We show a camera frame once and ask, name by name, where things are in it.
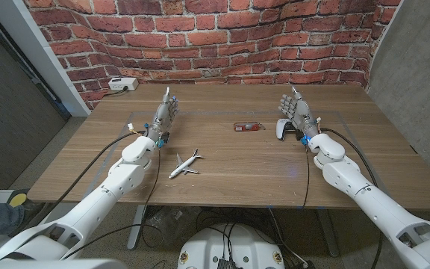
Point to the white black game controller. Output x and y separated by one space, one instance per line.
280 127

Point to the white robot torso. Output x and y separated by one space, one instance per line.
230 246

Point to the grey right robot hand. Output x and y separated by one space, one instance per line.
301 114

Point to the white door frame post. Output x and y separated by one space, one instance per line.
39 56

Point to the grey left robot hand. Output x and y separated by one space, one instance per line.
161 119

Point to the red utility knife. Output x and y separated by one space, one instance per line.
245 127

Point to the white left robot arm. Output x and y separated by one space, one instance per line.
99 196

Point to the clear plastic bag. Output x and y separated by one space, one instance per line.
170 224

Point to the white power strip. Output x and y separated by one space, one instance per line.
122 83

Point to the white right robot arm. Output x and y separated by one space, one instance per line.
371 203

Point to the yellow black foot pedal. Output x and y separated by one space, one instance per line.
17 200

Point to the grey metal table leg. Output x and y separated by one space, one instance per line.
136 228
327 233

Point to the white toy airplane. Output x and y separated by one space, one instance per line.
183 166

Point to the red brick print backdrop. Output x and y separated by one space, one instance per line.
200 37

